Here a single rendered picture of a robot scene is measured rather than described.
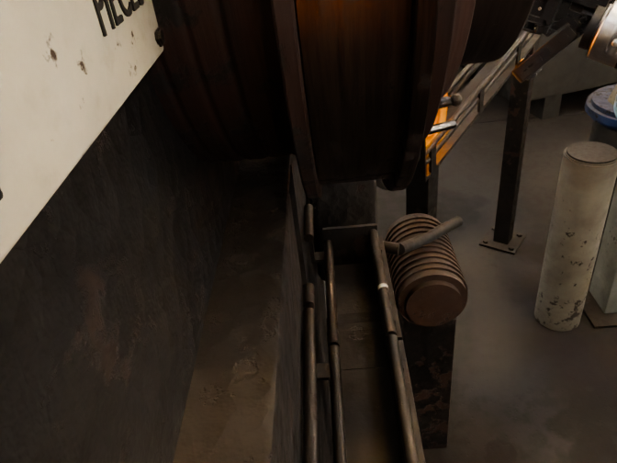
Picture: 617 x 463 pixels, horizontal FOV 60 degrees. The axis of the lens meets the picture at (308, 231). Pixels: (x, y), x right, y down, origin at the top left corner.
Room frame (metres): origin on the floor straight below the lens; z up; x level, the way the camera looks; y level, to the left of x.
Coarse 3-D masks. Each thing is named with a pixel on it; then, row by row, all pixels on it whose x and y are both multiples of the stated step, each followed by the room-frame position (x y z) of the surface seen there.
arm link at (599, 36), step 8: (616, 0) 0.77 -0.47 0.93; (608, 8) 0.78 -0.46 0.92; (616, 8) 0.76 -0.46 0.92; (608, 16) 0.76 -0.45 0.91; (616, 16) 0.75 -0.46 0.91; (600, 24) 0.77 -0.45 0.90; (608, 24) 0.75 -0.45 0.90; (616, 24) 0.75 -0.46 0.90; (600, 32) 0.75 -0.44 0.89; (608, 32) 0.75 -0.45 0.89; (616, 32) 0.74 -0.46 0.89; (592, 40) 0.77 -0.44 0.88; (600, 40) 0.75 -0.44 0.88; (608, 40) 0.75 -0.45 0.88; (616, 40) 0.74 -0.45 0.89; (592, 48) 0.76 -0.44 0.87; (600, 48) 0.75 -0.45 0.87; (608, 48) 0.75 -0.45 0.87; (616, 48) 0.74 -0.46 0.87; (592, 56) 0.77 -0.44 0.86; (600, 56) 0.76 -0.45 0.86; (608, 56) 0.75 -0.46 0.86; (616, 56) 0.74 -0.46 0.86; (608, 64) 0.76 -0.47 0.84
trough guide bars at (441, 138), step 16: (528, 32) 1.33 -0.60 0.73; (512, 48) 1.25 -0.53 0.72; (480, 64) 1.26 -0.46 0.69; (496, 64) 1.19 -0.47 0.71; (464, 80) 1.18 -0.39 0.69; (496, 80) 1.16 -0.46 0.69; (480, 96) 1.09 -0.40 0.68; (464, 112) 1.04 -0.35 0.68; (480, 112) 1.09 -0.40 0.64; (432, 144) 0.91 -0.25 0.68; (432, 160) 0.90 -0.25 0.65
